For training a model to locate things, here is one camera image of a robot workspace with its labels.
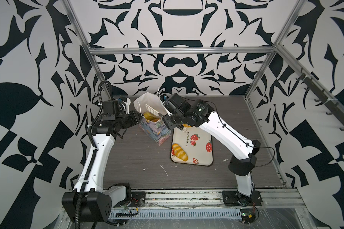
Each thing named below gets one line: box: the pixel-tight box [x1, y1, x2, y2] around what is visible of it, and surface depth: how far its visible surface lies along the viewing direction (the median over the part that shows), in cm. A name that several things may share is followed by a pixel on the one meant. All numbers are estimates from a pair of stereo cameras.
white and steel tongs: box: [144, 103, 163, 117], surface depth 70 cm
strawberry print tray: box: [171, 126, 214, 167], surface depth 92 cm
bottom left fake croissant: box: [172, 143, 189, 162], surface depth 89 cm
